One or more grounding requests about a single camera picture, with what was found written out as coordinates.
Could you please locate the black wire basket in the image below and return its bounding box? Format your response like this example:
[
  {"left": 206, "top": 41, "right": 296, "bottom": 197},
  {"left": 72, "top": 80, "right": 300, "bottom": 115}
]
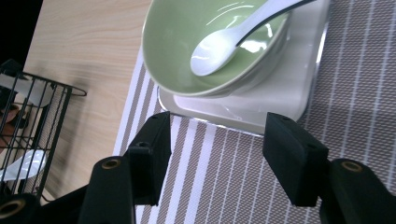
[{"left": 0, "top": 58, "right": 89, "bottom": 201}]

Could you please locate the white ceramic spoon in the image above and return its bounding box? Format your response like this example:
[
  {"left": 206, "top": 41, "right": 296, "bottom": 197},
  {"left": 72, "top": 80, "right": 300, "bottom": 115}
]
[
  {"left": 189, "top": 0, "right": 316, "bottom": 77},
  {"left": 0, "top": 148, "right": 49, "bottom": 182}
]

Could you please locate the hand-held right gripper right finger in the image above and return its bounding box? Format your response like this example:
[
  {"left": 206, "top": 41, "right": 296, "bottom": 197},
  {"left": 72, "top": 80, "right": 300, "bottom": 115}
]
[{"left": 262, "top": 111, "right": 330, "bottom": 208}]

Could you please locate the striped grey placemat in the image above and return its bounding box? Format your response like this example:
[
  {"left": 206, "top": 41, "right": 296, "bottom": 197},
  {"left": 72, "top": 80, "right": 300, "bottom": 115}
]
[{"left": 112, "top": 0, "right": 396, "bottom": 224}]

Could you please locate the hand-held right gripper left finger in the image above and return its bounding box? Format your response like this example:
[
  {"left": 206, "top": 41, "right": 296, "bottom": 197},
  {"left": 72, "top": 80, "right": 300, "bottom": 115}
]
[{"left": 125, "top": 110, "right": 173, "bottom": 207}]

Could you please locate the white square tray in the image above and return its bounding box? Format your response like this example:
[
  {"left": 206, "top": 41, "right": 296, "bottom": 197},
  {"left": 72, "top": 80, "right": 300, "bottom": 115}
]
[{"left": 156, "top": 0, "right": 332, "bottom": 137}]

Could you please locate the green bowl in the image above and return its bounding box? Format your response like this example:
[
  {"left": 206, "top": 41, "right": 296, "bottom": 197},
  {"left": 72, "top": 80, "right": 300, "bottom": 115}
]
[{"left": 141, "top": 0, "right": 292, "bottom": 98}]

